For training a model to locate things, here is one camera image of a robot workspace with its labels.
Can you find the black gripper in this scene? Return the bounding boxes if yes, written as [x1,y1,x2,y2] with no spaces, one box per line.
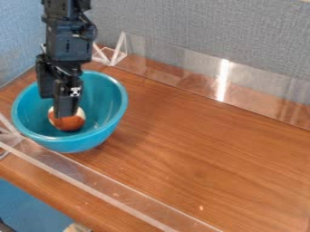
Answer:
[35,21,98,118]

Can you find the brown white plush mushroom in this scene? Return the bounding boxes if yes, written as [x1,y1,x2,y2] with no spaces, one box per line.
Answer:
[47,108,86,131]

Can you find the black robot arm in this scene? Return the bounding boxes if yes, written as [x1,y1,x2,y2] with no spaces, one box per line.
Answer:
[35,0,98,118]

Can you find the blue plastic bowl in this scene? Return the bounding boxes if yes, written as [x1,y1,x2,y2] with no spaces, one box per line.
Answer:
[11,71,128,153]

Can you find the clear acrylic left barrier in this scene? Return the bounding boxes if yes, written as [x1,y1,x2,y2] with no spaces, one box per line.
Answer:
[0,57,35,88]

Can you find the clear acrylic barrier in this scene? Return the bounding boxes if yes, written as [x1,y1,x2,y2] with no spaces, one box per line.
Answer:
[0,113,223,232]
[0,57,35,88]
[118,33,310,131]

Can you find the clear acrylic front barrier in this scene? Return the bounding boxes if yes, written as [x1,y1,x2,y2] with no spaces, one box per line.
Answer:
[0,113,223,232]

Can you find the clear acrylic back barrier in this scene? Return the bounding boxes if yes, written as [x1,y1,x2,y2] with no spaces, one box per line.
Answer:
[118,33,310,131]

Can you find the clear acrylic corner bracket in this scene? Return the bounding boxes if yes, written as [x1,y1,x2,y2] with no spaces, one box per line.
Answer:
[92,32,128,66]

